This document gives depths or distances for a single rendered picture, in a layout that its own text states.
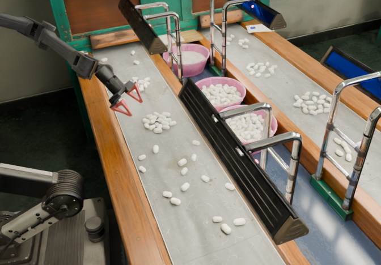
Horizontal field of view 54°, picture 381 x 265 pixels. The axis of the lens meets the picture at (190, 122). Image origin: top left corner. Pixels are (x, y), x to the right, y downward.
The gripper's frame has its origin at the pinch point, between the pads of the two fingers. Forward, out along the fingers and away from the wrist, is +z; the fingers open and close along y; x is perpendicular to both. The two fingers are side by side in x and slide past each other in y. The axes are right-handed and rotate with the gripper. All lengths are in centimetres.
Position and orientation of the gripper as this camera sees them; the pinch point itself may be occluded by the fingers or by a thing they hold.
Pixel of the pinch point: (135, 107)
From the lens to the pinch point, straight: 146.0
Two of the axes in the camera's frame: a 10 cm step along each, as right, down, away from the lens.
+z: 6.4, 7.2, 2.8
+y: -3.1, 5.7, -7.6
